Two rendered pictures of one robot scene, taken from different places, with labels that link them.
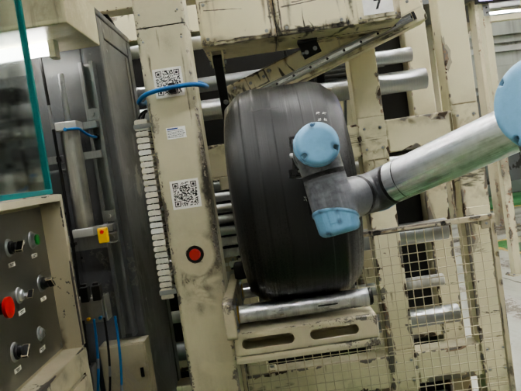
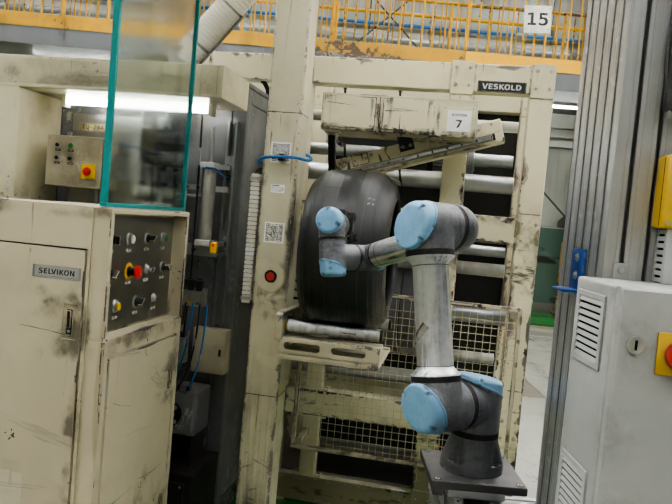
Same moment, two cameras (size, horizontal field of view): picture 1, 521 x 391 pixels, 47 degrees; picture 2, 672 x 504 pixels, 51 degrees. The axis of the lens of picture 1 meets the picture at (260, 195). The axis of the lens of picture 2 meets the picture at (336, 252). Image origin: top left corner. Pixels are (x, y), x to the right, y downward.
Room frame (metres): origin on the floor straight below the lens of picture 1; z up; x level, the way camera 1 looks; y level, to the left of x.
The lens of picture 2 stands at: (-0.92, -0.45, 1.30)
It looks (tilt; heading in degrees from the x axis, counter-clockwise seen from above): 3 degrees down; 9
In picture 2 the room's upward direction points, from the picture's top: 5 degrees clockwise
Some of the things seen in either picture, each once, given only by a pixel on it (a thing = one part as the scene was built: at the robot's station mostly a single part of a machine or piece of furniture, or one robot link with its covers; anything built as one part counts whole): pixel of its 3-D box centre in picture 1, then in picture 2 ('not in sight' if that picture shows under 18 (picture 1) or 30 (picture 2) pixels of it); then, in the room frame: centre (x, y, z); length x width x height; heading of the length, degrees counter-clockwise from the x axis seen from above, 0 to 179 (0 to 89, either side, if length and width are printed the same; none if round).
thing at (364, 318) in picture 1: (305, 330); (330, 348); (1.50, -0.06, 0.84); 0.36 x 0.09 x 0.06; 89
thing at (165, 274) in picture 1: (157, 209); (253, 238); (1.59, 0.28, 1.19); 0.05 x 0.04 x 0.48; 179
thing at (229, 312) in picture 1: (235, 302); (293, 319); (1.64, 0.11, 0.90); 0.40 x 0.03 x 0.10; 179
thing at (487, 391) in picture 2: not in sight; (475, 400); (0.81, -0.54, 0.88); 0.13 x 0.12 x 0.14; 137
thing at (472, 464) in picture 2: not in sight; (472, 447); (0.81, -0.55, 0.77); 0.15 x 0.15 x 0.10
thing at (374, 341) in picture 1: (303, 330); (336, 352); (1.64, -0.06, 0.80); 0.37 x 0.36 x 0.02; 179
